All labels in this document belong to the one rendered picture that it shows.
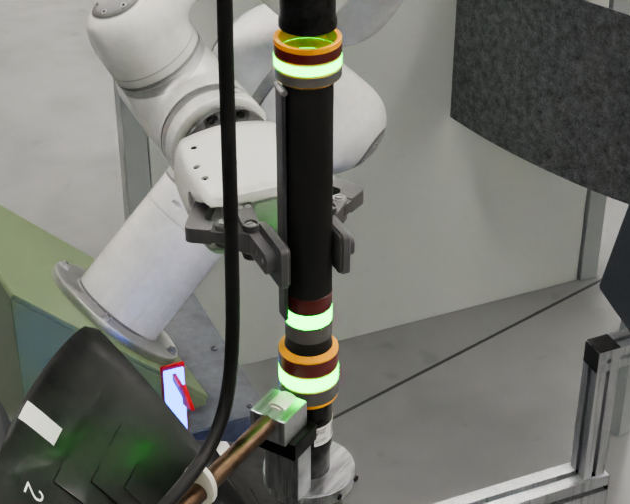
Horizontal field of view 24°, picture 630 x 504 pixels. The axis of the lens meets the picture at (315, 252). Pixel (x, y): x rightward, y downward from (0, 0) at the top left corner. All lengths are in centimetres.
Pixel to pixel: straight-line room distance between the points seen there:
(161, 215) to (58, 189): 241
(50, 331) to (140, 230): 18
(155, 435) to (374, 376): 233
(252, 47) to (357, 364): 180
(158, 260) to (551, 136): 147
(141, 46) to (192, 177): 13
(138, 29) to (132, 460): 32
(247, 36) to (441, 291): 191
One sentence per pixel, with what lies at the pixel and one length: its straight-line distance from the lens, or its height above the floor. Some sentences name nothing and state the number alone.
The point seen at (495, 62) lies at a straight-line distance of 313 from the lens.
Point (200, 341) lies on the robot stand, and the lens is 194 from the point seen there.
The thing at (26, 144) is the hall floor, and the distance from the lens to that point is 441.
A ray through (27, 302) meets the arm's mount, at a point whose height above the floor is 115.
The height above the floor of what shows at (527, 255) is 12.
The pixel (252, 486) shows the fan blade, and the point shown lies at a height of 117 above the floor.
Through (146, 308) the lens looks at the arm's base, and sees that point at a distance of 178.
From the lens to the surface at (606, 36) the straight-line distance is 291.
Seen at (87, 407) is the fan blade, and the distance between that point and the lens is 105.
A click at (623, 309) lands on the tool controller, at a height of 108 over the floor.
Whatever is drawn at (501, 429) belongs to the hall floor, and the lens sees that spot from 327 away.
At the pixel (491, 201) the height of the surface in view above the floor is 30.
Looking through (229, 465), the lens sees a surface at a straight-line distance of 99.
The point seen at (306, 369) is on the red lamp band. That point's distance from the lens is 103.
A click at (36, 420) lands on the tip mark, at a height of 144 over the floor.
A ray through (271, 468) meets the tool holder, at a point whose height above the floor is 136.
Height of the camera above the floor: 208
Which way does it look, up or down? 33 degrees down
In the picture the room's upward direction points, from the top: straight up
